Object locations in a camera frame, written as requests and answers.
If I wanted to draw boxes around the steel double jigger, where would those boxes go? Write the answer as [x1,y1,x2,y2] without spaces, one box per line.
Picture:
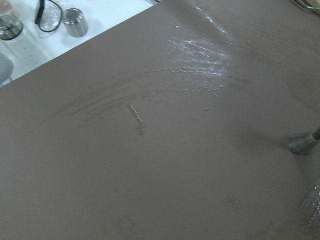
[288,127,320,156]

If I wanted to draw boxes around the steel cup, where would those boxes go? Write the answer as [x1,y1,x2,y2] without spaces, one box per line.
[62,7,89,38]

